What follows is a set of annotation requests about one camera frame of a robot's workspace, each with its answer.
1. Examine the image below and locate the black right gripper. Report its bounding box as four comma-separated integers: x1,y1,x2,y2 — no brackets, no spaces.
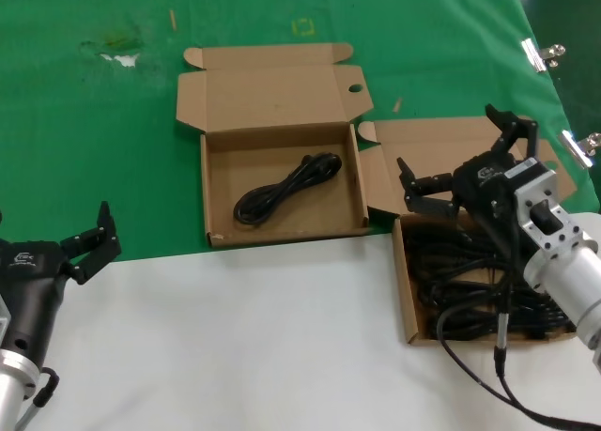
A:
397,103,539,225

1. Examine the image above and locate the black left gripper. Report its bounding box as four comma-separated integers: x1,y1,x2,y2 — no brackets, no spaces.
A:
0,200,123,364

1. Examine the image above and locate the flat cardboard mailer box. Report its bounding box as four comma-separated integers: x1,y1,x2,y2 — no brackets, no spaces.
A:
357,115,583,346
176,42,376,249

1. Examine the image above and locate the silver binder clip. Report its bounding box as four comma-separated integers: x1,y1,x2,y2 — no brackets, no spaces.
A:
519,37,567,74
557,130,601,169

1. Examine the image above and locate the green table cloth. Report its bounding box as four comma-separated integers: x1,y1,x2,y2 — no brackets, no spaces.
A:
0,0,601,263

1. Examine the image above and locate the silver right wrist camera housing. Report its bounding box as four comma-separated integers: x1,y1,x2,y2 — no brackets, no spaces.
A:
504,158,600,266

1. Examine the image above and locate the black cable with silver connector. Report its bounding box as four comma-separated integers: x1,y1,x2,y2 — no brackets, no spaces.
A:
13,365,61,431
491,223,601,427

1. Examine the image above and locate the plain black robot cable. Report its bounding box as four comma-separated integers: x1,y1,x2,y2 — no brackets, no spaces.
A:
436,200,601,430

